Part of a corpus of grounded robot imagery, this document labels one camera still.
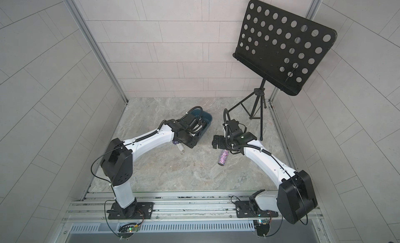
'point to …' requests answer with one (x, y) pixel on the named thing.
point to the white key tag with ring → (180, 147)
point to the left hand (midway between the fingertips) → (196, 141)
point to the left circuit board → (127, 230)
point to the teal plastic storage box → (204, 116)
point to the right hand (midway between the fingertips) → (218, 143)
